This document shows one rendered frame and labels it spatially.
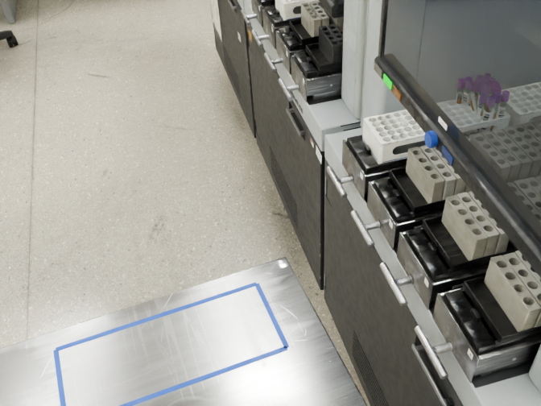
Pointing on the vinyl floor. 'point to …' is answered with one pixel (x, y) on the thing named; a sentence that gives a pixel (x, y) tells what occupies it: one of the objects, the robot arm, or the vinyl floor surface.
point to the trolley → (189, 351)
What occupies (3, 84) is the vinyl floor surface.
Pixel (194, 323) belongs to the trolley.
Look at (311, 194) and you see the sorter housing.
